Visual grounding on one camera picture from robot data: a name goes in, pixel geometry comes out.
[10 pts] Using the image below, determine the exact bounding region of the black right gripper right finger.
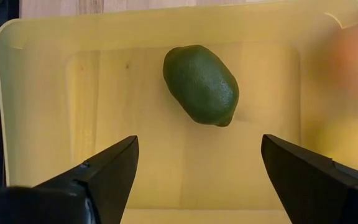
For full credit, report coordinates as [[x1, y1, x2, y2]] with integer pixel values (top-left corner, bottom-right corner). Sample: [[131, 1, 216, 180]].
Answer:
[[261, 134, 358, 224]]

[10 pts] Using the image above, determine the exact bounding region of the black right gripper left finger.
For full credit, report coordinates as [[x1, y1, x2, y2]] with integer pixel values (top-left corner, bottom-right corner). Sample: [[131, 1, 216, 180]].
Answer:
[[32, 135, 140, 224]]

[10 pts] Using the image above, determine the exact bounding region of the dark green avocado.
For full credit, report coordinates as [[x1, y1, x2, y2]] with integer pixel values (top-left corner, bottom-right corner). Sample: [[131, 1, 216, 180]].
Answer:
[[162, 44, 240, 128]]

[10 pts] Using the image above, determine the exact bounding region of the yellow plastic bin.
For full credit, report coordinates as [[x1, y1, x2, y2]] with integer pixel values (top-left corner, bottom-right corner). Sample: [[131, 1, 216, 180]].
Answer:
[[0, 0, 358, 224]]

